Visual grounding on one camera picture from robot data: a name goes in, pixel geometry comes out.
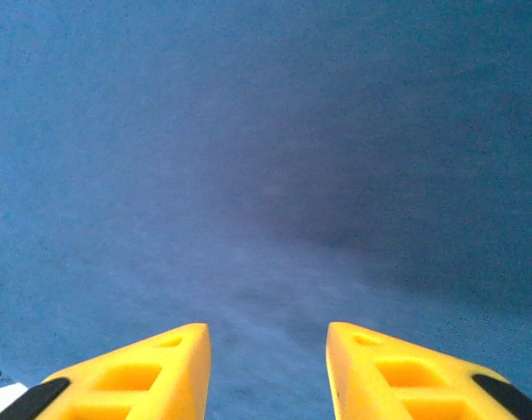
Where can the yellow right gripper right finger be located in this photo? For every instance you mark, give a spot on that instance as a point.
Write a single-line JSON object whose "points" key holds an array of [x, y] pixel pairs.
{"points": [[362, 372]]}

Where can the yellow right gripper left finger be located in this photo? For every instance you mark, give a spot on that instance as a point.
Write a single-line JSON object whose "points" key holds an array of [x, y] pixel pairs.
{"points": [[170, 363]]}

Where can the navy blue t-shirt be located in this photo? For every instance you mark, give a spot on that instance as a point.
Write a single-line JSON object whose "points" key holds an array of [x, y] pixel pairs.
{"points": [[266, 153]]}

